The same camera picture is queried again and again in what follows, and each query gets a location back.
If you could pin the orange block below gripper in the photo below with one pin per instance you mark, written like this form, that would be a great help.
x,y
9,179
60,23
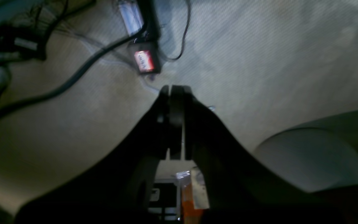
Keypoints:
x,y
189,215

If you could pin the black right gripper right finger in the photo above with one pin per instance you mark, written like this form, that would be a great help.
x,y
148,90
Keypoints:
x,y
240,189

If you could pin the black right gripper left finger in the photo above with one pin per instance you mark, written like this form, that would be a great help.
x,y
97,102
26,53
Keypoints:
x,y
117,189

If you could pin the black box with red label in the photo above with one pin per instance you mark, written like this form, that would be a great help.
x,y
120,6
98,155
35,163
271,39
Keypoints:
x,y
145,57

